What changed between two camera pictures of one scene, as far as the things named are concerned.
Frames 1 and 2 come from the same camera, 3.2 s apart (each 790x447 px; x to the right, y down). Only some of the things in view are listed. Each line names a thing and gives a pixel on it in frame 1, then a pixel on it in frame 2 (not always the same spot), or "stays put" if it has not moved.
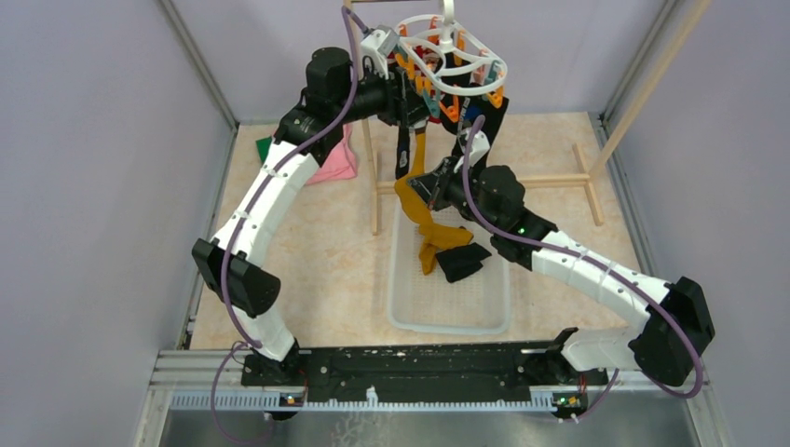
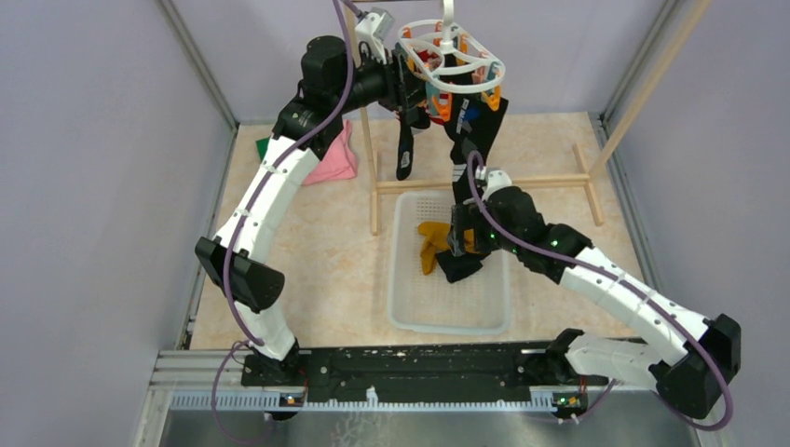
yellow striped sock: (415, 204) → (469, 240)
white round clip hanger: (455, 58) stays put
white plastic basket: (429, 304) stays put
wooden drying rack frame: (401, 185) stays put
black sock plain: (460, 261) stays put
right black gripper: (435, 185) → (467, 216)
